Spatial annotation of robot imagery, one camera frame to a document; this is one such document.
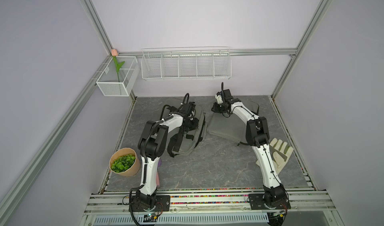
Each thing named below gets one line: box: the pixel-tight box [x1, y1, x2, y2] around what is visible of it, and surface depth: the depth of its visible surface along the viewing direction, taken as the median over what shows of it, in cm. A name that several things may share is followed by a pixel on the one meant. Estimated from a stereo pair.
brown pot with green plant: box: [109, 147, 140, 177], surface depth 77 cm
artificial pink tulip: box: [111, 48, 126, 83], surface depth 92 cm
